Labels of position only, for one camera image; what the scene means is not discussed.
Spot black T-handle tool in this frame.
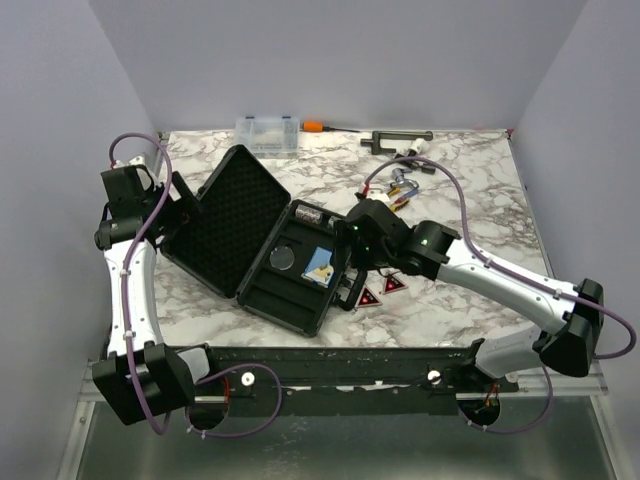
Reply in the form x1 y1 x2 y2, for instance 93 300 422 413
396 157 436 175

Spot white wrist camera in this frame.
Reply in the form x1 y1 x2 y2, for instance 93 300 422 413
368 193 391 204
127 154 148 166

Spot black metal puller tool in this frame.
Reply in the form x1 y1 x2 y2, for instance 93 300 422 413
360 130 434 155

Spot red triangle all-in button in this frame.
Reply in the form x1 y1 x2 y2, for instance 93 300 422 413
382 274 407 295
355 286 382 309

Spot orange blue poker chip stack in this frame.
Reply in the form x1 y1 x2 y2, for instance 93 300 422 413
295 203 323 225

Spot orange handle screwdriver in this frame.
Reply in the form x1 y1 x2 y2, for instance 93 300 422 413
300 121 359 133

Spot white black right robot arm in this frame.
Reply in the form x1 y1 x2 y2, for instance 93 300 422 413
335 199 604 392

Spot aluminium rail frame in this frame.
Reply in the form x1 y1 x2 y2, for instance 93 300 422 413
79 354 609 401

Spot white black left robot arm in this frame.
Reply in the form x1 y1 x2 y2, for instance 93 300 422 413
92 162 222 425

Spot white cylinder connector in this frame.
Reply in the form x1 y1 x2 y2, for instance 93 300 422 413
408 138 428 156

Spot yellow black pliers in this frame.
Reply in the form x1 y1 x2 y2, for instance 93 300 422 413
387 184 419 211

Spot clear round dealer button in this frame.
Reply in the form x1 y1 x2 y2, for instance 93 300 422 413
269 245 295 271

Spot green blue poker chip stack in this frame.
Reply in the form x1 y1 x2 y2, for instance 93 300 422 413
327 216 340 232

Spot black foam lined carry case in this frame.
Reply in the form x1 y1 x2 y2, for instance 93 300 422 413
161 145 367 337

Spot clear plastic screw box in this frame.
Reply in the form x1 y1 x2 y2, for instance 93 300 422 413
234 116 301 158

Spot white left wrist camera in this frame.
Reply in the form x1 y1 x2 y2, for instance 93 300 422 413
127 154 148 166

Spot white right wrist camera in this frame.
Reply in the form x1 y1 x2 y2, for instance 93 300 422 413
368 193 391 204

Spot blue playing card deck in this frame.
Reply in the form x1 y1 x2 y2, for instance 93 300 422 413
301 247 335 288

